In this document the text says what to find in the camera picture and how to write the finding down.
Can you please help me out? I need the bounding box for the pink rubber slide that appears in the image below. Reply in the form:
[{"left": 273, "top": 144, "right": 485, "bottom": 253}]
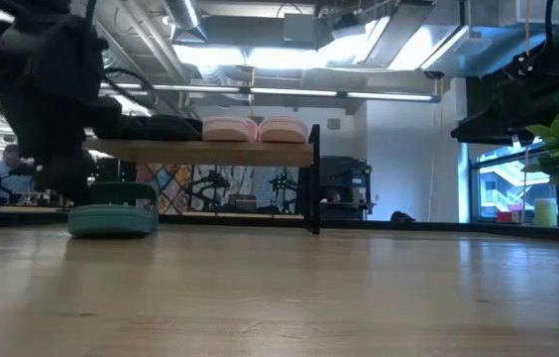
[
  {"left": 258, "top": 115, "right": 309, "bottom": 145},
  {"left": 201, "top": 115, "right": 260, "bottom": 144}
]

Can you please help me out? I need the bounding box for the black rubber slide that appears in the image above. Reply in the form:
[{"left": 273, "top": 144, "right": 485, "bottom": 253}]
[
  {"left": 91, "top": 114, "right": 150, "bottom": 141},
  {"left": 145, "top": 114, "right": 204, "bottom": 142}
]

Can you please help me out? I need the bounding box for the wooden shelf with black frame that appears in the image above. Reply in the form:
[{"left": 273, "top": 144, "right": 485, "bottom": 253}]
[{"left": 82, "top": 123, "right": 322, "bottom": 236}]

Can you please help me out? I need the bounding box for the person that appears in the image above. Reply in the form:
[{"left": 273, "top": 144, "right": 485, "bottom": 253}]
[{"left": 0, "top": 143, "right": 38, "bottom": 202}]

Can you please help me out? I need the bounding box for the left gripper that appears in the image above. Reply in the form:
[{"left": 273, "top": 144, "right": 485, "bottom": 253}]
[{"left": 0, "top": 96, "right": 123, "bottom": 206}]

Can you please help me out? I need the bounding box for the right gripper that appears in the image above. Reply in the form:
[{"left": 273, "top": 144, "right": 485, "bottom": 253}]
[{"left": 450, "top": 43, "right": 559, "bottom": 146}]

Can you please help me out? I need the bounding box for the black background cabinet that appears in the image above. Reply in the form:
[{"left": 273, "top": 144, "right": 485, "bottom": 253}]
[{"left": 318, "top": 156, "right": 375, "bottom": 221}]

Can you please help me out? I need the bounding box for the teal rubber slide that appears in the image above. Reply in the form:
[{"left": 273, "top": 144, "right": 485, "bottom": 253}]
[{"left": 66, "top": 180, "right": 161, "bottom": 238}]

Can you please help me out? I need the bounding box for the silver ceiling air duct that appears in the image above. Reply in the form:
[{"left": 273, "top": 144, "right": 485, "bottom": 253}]
[{"left": 93, "top": 0, "right": 209, "bottom": 135}]

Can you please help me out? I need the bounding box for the large window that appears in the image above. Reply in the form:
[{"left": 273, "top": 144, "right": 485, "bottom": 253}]
[{"left": 470, "top": 138, "right": 559, "bottom": 223}]

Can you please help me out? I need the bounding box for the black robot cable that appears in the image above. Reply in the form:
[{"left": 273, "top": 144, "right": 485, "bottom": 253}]
[{"left": 99, "top": 65, "right": 160, "bottom": 109}]

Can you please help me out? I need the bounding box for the long ceiling light strip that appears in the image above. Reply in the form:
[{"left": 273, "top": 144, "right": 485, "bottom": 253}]
[{"left": 99, "top": 81, "right": 443, "bottom": 104}]

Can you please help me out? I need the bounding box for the colourful wall mural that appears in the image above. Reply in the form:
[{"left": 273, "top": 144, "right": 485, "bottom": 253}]
[{"left": 135, "top": 165, "right": 305, "bottom": 215}]

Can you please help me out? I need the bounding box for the yellow-green container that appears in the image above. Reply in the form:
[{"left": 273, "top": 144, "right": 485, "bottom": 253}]
[{"left": 532, "top": 197, "right": 559, "bottom": 228}]

